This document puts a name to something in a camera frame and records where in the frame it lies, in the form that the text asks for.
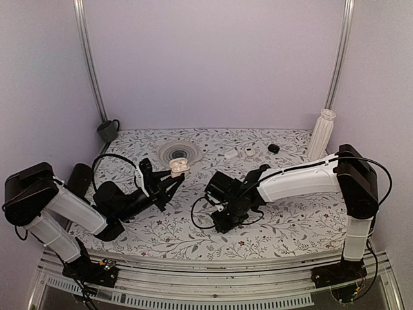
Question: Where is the black cylinder speaker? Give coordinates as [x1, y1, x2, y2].
[66, 163, 93, 197]

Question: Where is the aluminium front rail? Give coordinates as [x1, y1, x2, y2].
[32, 250, 404, 310]

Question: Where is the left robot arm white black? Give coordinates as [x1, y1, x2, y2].
[3, 158, 185, 287]

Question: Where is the white earbud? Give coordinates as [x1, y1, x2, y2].
[224, 149, 238, 160]

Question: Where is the white ribbed vase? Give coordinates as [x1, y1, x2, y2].
[308, 108, 336, 161]

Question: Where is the floral patterned table mat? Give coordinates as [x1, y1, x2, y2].
[69, 129, 347, 261]

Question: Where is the aluminium frame post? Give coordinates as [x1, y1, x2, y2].
[73, 0, 108, 122]
[325, 0, 355, 110]

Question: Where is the left aluminium frame post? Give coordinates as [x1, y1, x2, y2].
[73, 0, 108, 122]

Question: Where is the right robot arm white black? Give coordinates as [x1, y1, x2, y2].
[204, 144, 379, 288]

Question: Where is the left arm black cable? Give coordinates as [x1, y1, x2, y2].
[91, 153, 138, 191]

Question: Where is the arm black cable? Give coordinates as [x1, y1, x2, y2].
[91, 153, 138, 191]
[190, 156, 394, 232]

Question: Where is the right aluminium frame post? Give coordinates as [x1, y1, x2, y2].
[325, 0, 355, 110]

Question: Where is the white earbuds charging case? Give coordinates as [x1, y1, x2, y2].
[169, 158, 190, 178]

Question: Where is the swirl patterned shallow plate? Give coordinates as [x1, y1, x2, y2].
[157, 140, 203, 167]

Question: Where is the grey mug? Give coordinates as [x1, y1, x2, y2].
[97, 119, 120, 143]

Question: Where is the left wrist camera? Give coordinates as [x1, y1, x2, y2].
[135, 158, 152, 197]

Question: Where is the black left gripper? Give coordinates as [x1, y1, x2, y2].
[116, 169, 184, 223]

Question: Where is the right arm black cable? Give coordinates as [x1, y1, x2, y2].
[190, 156, 394, 232]

